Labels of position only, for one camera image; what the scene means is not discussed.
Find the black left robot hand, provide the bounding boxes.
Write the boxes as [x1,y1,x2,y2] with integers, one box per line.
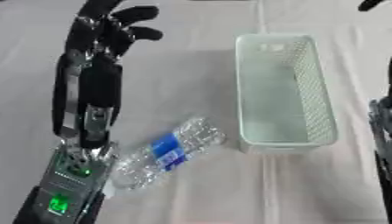
[50,0,165,150]

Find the clear plastic water bottle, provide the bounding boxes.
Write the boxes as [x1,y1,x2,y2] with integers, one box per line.
[108,116,228,191]

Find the white plastic mesh basket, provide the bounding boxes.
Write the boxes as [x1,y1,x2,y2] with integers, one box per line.
[234,33,340,155]

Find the dark object at table edge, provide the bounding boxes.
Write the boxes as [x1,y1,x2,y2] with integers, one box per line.
[356,0,388,12]

